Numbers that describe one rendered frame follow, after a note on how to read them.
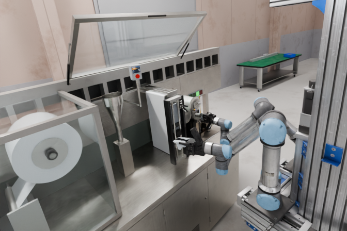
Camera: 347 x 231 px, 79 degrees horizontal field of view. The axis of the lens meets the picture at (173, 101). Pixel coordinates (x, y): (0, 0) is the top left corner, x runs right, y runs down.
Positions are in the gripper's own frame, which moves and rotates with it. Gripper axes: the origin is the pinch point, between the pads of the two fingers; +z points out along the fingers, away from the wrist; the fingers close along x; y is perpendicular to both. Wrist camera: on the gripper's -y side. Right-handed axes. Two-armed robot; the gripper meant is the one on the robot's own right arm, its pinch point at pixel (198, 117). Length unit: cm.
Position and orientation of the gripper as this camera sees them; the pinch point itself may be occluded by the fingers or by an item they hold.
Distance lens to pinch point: 202.9
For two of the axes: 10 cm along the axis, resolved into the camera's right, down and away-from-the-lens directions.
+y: -1.0, -9.4, -3.2
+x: -7.2, 2.9, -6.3
